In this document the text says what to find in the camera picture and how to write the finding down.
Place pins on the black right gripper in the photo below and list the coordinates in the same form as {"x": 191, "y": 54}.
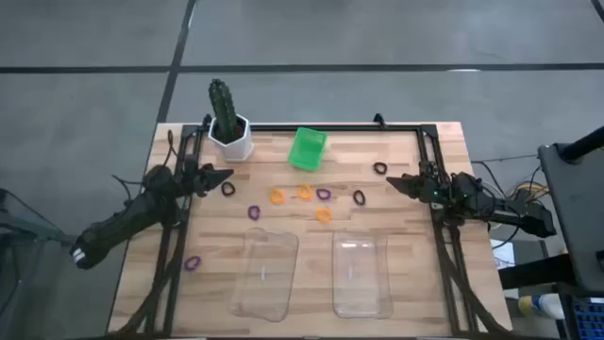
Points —
{"x": 431, "y": 186}

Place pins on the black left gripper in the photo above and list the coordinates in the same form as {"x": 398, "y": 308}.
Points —
{"x": 196, "y": 177}

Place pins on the clear plastic tray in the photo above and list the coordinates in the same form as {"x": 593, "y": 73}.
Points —
{"x": 361, "y": 297}
{"x": 264, "y": 293}

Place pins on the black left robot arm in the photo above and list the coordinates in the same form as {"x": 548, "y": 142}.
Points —
{"x": 122, "y": 222}

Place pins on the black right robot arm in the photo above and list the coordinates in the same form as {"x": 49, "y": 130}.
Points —
{"x": 500, "y": 208}

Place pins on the small black clamp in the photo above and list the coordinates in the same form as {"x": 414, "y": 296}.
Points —
{"x": 206, "y": 122}
{"x": 379, "y": 120}

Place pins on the green cactus plant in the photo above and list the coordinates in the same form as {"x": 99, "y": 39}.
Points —
{"x": 223, "y": 106}

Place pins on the green plastic basket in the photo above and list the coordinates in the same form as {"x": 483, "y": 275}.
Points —
{"x": 307, "y": 151}

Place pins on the white paper sheet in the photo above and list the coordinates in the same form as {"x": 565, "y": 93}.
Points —
{"x": 502, "y": 255}

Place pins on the black shelf board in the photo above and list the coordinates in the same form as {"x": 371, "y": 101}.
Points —
{"x": 533, "y": 271}

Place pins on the grey metal stand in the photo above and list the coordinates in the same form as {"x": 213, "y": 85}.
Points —
{"x": 56, "y": 236}

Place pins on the dark grey equipment cart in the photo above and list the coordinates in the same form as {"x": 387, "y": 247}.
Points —
{"x": 580, "y": 212}

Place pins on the blue plastic crate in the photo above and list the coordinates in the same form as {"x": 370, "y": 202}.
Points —
{"x": 590, "y": 321}

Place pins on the black metal table frame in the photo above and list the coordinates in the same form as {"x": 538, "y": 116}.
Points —
{"x": 354, "y": 127}

